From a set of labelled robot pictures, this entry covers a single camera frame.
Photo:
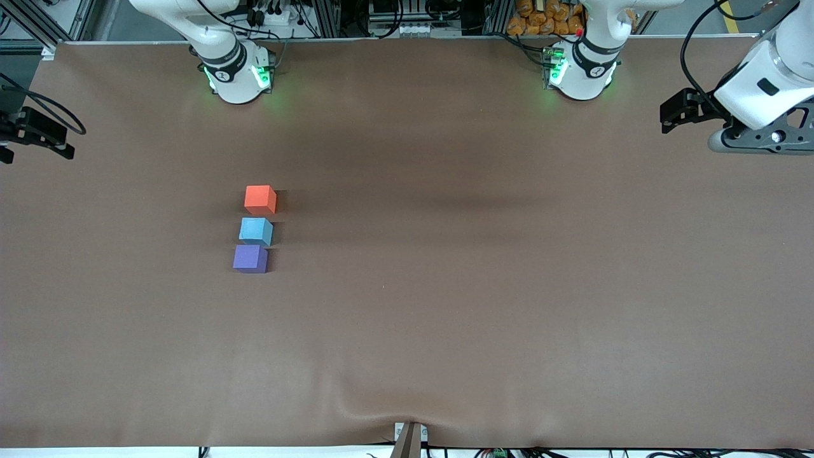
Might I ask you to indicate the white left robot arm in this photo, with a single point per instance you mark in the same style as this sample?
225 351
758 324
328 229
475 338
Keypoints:
588 70

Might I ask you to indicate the pile of orange bags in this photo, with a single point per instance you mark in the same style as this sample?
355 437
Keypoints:
540 18

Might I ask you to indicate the purple foam block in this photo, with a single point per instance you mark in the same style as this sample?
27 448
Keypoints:
249 259

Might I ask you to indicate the orange foam block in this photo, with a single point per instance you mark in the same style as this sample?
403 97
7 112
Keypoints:
259 198

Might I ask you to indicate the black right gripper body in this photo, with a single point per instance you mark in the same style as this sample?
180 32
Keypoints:
19 126

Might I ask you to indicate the brown table cover mat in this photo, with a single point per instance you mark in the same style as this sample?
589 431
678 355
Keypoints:
445 331

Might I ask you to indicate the green terminal connector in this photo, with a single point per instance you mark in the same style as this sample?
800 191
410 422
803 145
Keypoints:
498 453

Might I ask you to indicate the metal table clamp bracket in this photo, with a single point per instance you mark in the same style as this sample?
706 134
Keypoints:
408 445

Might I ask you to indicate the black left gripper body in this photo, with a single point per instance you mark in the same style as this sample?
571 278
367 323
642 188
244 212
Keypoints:
703 109

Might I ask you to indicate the aluminium frame extrusion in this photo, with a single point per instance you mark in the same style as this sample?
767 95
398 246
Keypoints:
39 33

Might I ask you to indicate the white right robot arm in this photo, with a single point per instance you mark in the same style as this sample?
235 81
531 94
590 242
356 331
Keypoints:
238 76

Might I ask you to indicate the light blue foam block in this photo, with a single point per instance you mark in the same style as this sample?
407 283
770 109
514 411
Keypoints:
255 230

